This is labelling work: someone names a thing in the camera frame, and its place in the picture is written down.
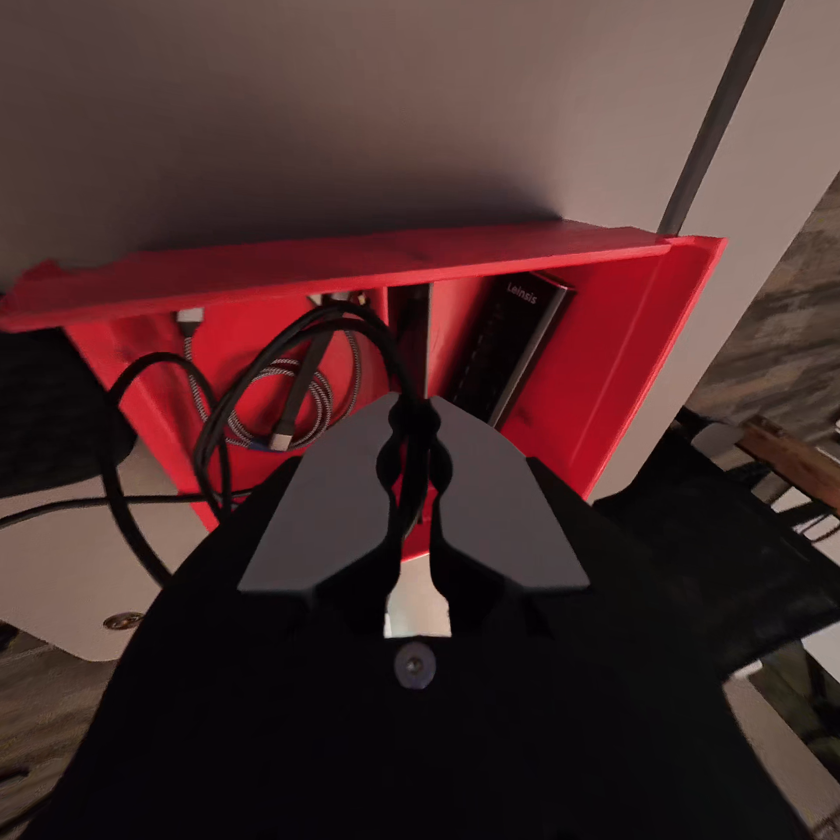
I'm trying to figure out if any grey braided usb cable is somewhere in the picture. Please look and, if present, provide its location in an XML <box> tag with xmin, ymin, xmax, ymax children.
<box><xmin>174</xmin><ymin>307</ymin><xmax>363</xmax><ymax>455</ymax></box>

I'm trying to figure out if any black usb hub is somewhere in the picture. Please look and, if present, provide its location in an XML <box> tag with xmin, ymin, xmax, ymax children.
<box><xmin>446</xmin><ymin>276</ymin><xmax>578</xmax><ymax>431</ymax></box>

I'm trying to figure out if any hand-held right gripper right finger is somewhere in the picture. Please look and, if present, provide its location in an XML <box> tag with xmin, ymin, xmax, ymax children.
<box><xmin>427</xmin><ymin>395</ymin><xmax>592</xmax><ymax>634</ymax></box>

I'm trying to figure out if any black usb cable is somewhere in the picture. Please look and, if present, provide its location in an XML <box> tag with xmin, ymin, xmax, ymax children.
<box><xmin>0</xmin><ymin>305</ymin><xmax>434</xmax><ymax>588</ymax></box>

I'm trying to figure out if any red storage bin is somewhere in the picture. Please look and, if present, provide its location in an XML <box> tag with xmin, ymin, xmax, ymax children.
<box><xmin>0</xmin><ymin>220</ymin><xmax>728</xmax><ymax>565</ymax></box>

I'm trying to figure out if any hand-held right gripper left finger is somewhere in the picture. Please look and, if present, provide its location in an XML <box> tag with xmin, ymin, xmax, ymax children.
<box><xmin>236</xmin><ymin>391</ymin><xmax>404</xmax><ymax>634</ymax></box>

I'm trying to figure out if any grey metal rod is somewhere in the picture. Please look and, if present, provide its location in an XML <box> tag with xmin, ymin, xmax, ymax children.
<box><xmin>656</xmin><ymin>0</ymin><xmax>785</xmax><ymax>237</ymax></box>

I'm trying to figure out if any black office chair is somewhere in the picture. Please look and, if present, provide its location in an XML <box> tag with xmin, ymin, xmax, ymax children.
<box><xmin>591</xmin><ymin>403</ymin><xmax>840</xmax><ymax>686</ymax></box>

